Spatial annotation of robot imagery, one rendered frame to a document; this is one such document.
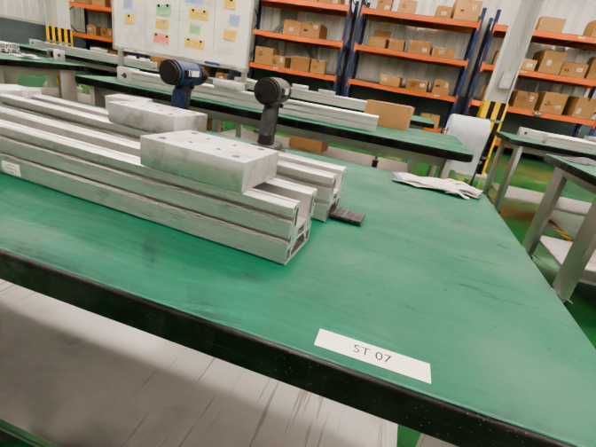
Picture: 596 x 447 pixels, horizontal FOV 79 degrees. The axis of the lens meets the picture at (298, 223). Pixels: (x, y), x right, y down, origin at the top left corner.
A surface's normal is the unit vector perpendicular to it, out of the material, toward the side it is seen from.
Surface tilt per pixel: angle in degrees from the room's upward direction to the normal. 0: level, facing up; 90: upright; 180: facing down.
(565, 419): 0
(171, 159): 90
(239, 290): 0
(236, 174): 90
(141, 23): 90
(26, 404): 0
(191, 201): 90
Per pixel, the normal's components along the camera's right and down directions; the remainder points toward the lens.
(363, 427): 0.16, -0.91
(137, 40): -0.29, 0.32
